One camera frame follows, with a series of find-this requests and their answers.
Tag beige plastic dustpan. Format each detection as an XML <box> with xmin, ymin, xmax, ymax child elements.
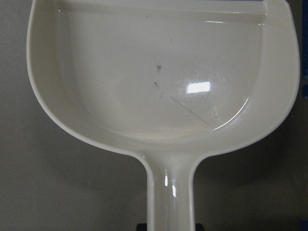
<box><xmin>26</xmin><ymin>0</ymin><xmax>300</xmax><ymax>231</ymax></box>

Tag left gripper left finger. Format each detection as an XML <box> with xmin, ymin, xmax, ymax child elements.
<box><xmin>136</xmin><ymin>223</ymin><xmax>147</xmax><ymax>231</ymax></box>

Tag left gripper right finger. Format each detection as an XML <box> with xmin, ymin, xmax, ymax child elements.
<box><xmin>195</xmin><ymin>223</ymin><xmax>205</xmax><ymax>231</ymax></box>

